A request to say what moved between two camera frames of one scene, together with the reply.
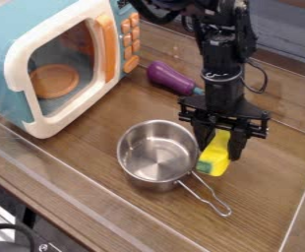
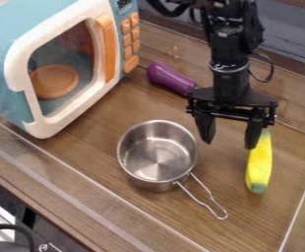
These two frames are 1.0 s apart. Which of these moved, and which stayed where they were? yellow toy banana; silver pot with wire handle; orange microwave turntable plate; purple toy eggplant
Moved: yellow toy banana
Stayed: purple toy eggplant; orange microwave turntable plate; silver pot with wire handle
